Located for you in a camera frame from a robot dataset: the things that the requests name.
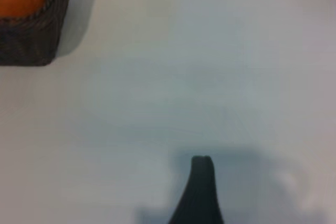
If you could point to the brown wicker basket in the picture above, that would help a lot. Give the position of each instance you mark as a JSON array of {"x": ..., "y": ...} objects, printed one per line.
[{"x": 31, "y": 43}]

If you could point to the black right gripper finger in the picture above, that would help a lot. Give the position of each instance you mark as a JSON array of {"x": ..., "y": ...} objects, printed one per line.
[{"x": 199, "y": 203}]

